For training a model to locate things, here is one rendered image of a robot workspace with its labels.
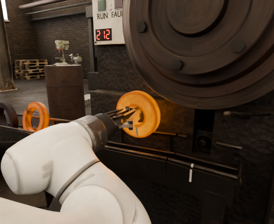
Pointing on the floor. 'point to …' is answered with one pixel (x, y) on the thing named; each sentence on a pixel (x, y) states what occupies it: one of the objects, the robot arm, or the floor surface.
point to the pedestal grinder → (76, 60)
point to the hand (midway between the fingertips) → (137, 109)
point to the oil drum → (65, 91)
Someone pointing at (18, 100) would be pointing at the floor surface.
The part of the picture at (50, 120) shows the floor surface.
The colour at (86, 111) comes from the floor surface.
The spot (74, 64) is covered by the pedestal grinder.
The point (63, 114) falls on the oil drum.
